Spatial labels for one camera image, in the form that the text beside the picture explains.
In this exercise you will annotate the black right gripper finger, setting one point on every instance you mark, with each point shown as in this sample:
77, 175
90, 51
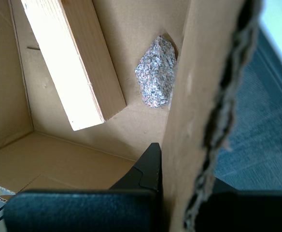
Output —
252, 212
83, 210

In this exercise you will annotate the brown cardboard box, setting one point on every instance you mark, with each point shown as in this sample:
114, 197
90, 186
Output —
191, 96

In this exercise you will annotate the light wooden block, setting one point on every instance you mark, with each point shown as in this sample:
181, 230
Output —
71, 60

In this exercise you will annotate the speckled pink granite rock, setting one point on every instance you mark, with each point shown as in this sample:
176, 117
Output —
155, 72

